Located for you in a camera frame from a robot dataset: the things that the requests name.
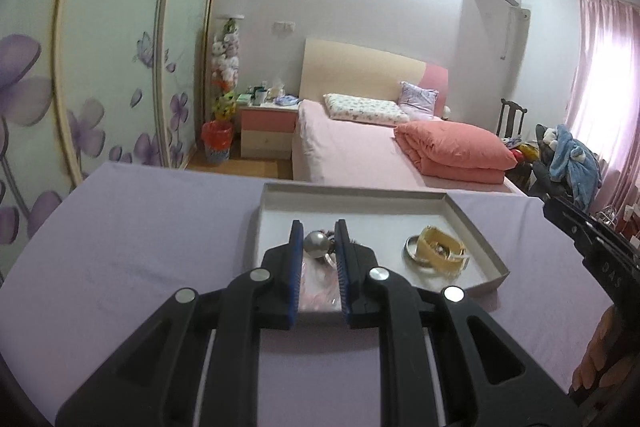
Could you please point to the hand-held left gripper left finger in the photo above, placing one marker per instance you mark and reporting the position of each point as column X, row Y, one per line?
column 295, row 277

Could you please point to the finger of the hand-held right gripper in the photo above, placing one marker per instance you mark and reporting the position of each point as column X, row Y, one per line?
column 567, row 217

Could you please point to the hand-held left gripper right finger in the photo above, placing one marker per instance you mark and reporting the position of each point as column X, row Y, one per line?
column 342, row 277

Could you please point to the grey shallow tray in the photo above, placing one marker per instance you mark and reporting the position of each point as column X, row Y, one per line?
column 380, row 217

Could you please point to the yellow bangle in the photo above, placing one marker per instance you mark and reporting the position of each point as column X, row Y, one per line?
column 445, row 263

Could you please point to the person's right hand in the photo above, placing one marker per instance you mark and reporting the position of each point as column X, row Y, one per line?
column 597, row 357

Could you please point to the blue plush garment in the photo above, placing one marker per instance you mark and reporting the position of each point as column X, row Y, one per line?
column 575, row 162

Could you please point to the white cluttered shelf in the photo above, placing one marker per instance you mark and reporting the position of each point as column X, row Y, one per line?
column 625, row 214

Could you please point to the dark wooden chair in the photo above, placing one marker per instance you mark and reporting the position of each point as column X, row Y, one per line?
column 511, row 117

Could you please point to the pink curtain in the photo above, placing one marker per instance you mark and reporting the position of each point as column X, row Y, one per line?
column 607, row 97

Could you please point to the bed with pink sheet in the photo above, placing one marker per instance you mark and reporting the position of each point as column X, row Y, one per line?
column 350, row 147

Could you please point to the folded salmon pink duvet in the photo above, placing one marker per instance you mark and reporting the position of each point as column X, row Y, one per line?
column 455, row 149

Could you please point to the pink and beige nightstand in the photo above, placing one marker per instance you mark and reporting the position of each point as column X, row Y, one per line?
column 265, row 132

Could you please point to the red waste bin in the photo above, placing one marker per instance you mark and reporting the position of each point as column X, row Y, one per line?
column 217, row 142

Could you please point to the long white patterned pillow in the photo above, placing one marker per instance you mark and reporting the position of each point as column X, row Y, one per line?
column 362, row 108

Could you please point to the purple tablecloth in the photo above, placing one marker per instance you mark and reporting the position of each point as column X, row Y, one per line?
column 125, row 227

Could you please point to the assorted bottles and cups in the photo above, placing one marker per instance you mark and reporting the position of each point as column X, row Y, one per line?
column 265, row 96

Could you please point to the small purple pillow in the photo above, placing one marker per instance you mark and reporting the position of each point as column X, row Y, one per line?
column 419, row 99

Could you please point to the stack of plush toys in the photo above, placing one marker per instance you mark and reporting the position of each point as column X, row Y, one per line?
column 226, row 62

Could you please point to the flower printed wardrobe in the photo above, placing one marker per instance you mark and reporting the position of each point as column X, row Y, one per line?
column 110, row 57

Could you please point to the white wall switch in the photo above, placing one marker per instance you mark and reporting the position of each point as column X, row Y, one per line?
column 284, row 26

